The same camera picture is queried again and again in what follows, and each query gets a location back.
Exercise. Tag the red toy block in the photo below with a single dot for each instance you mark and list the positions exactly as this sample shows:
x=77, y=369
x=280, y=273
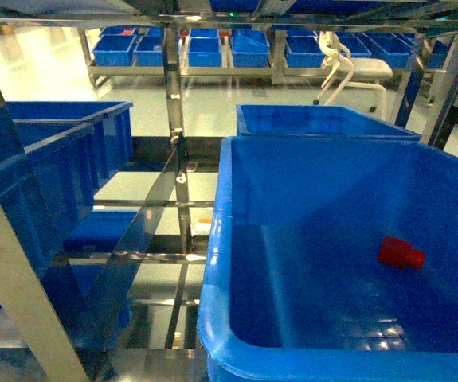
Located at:
x=400, y=254

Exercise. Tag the blue bin behind large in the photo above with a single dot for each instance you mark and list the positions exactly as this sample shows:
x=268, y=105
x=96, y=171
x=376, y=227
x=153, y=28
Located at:
x=315, y=122

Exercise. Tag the large blue bin on rack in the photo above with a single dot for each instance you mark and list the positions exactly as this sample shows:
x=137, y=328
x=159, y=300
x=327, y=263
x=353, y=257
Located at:
x=293, y=290

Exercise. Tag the blue bin left far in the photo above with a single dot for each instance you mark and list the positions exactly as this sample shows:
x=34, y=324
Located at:
x=111, y=120

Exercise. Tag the white chair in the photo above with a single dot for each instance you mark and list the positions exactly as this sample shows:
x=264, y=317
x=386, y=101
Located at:
x=348, y=72

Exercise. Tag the blue bin left near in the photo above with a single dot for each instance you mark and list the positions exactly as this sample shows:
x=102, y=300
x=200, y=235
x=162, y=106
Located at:
x=47, y=183

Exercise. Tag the steel flow rack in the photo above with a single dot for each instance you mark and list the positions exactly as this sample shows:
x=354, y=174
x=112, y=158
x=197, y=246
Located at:
x=22, y=294

